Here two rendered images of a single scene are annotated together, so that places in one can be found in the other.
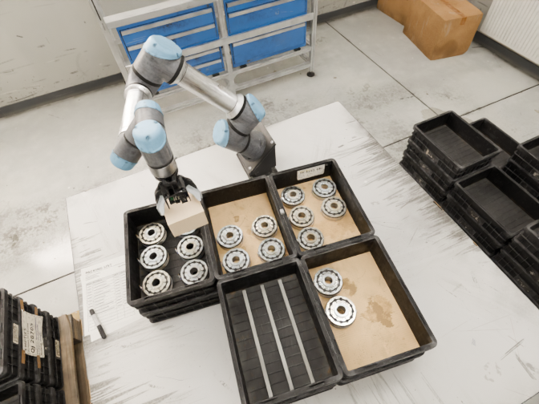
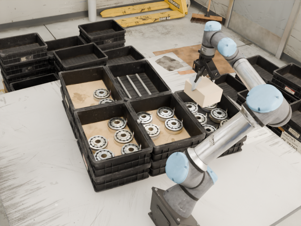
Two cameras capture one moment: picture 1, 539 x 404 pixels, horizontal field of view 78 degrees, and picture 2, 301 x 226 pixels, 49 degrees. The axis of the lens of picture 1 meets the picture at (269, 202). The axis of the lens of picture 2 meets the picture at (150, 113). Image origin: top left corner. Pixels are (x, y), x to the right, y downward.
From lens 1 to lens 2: 2.04 m
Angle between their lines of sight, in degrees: 86
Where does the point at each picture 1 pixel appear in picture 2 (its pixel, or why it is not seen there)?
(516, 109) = not seen: outside the picture
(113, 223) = (275, 162)
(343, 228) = (92, 134)
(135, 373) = not seen: hidden behind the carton
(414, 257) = (38, 144)
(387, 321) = (76, 94)
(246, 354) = (149, 85)
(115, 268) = (250, 135)
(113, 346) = not seen: hidden behind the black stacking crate
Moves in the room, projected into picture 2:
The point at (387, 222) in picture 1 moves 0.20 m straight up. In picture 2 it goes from (49, 167) to (44, 140)
